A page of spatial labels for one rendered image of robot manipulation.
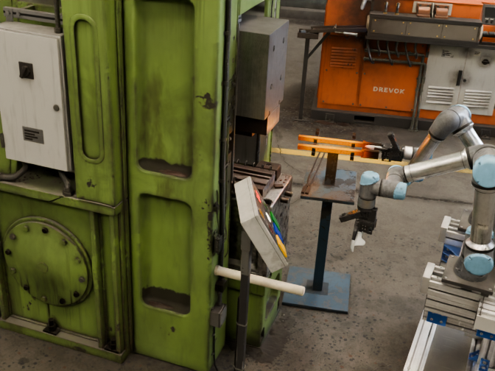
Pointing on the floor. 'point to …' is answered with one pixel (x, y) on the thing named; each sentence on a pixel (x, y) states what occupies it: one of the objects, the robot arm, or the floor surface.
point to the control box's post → (243, 308)
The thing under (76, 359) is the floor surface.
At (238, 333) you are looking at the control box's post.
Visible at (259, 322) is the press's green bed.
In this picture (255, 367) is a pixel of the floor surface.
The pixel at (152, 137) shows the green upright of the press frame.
